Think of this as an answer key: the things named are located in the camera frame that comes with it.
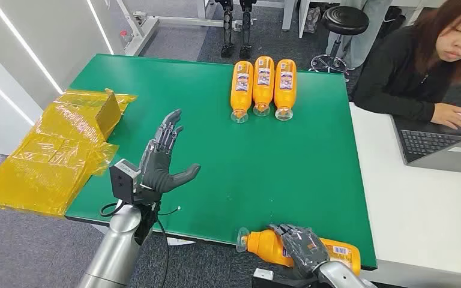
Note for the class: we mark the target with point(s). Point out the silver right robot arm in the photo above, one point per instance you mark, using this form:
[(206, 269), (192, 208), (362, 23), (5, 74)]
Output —
[(340, 278)]

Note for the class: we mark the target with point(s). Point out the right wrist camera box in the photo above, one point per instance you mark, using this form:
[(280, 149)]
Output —
[(263, 276)]

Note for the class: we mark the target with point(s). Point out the orange detergent bottle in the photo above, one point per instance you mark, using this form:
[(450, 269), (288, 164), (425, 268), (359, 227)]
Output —
[(285, 89), (241, 91), (266, 246), (263, 85)]

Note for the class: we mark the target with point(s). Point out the yellow film wrapped cardboard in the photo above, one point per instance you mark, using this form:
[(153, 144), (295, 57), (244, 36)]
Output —
[(55, 159)]

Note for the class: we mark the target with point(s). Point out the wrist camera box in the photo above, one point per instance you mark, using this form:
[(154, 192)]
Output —
[(123, 181), (263, 276)]

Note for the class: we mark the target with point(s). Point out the person's hand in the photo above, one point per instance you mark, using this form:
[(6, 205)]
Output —
[(449, 116)]

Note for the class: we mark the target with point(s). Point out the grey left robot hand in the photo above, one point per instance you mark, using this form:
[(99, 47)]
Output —
[(157, 171)]

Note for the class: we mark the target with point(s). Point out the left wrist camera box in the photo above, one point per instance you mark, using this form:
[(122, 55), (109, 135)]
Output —
[(123, 181)]

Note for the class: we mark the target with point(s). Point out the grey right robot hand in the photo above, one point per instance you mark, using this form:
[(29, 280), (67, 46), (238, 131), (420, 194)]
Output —
[(304, 248)]

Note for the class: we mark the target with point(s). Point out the white metal frame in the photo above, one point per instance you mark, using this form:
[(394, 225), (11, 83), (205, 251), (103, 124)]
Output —
[(143, 30)]

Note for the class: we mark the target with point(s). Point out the black robot leg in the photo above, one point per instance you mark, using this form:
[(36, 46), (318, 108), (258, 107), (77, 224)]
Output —
[(246, 28), (227, 28)]

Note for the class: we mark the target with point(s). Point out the standing person's legs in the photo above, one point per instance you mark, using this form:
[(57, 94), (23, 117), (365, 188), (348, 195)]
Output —
[(363, 36)]

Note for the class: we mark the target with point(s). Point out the black round stool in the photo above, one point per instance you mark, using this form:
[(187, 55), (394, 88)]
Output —
[(345, 20)]

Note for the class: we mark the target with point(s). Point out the green table mat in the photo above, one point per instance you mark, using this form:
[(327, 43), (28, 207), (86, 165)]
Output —
[(254, 167)]

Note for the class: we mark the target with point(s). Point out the grey laptop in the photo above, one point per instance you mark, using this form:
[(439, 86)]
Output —
[(433, 145)]

